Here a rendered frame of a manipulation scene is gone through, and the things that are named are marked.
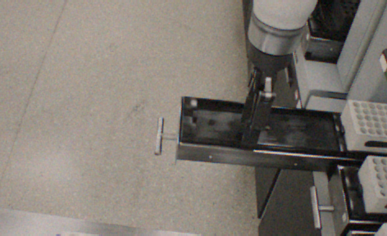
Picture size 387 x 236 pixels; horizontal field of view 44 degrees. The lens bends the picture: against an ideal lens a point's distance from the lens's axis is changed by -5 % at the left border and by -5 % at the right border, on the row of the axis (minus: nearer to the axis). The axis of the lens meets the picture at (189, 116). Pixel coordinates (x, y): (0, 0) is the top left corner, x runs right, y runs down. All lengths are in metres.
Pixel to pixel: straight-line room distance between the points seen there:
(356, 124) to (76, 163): 1.22
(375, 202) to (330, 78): 0.48
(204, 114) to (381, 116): 0.38
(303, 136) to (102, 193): 1.00
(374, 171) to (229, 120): 0.31
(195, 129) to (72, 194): 0.96
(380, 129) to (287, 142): 0.20
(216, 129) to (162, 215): 0.85
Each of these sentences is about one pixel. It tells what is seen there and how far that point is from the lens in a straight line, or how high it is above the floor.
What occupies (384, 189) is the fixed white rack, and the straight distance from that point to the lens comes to 0.95.
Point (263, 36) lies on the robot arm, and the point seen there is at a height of 1.09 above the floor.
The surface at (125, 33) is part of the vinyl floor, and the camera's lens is 2.53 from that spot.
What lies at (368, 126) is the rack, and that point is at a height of 0.85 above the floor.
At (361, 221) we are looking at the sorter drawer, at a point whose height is 0.81.
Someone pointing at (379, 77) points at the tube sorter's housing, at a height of 0.91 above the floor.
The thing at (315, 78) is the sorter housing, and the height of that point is 0.73.
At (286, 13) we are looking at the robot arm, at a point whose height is 1.14.
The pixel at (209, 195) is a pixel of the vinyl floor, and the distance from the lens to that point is 1.89.
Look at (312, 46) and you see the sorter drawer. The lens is 1.34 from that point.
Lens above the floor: 1.55
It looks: 47 degrees down
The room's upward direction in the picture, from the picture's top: 9 degrees clockwise
